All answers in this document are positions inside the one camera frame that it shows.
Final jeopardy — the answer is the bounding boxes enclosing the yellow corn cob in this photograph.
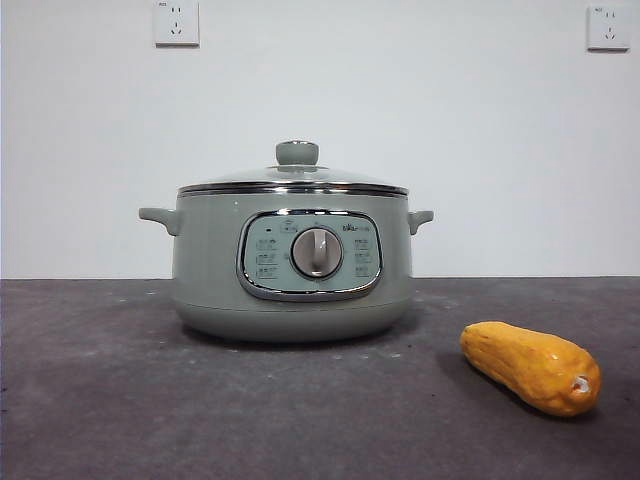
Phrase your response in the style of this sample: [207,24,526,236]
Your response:
[459,321,603,418]

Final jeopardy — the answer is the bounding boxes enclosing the white wall socket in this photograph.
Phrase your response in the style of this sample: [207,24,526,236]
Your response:
[586,4,632,53]
[152,0,201,50]

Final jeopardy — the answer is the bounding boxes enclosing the sage green electric pot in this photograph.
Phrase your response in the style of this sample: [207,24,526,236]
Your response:
[138,186,435,344]

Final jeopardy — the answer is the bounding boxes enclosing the glass lid with green knob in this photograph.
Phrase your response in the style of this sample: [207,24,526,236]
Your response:
[177,140,409,196]

